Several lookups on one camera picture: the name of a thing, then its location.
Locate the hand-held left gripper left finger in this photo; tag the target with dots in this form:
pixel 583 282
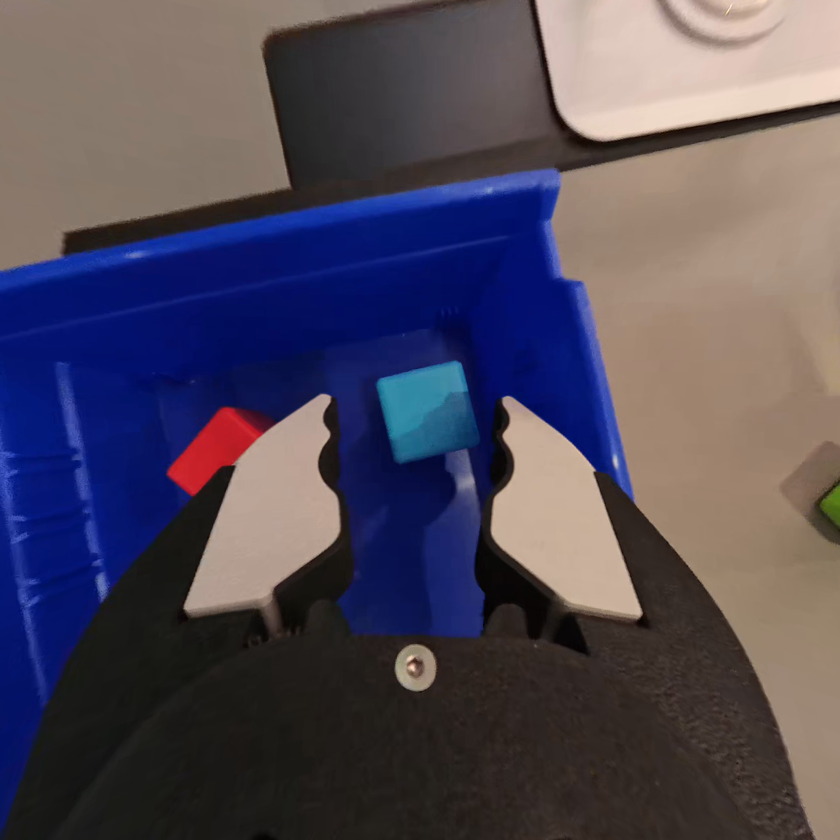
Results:
pixel 263 525

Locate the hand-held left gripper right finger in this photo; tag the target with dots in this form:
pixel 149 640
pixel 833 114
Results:
pixel 565 525

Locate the red magnetic cube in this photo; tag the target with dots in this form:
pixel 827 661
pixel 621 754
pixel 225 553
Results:
pixel 210 453

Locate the teal magnetic cube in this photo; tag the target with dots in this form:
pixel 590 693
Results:
pixel 427 414

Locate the blue plastic bin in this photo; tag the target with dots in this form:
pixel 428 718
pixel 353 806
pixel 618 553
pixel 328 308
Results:
pixel 263 289

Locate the green magnetic cube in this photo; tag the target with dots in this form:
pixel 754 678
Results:
pixel 830 505

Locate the white sign stand base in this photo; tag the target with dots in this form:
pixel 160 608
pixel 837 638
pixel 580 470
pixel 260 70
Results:
pixel 656 79

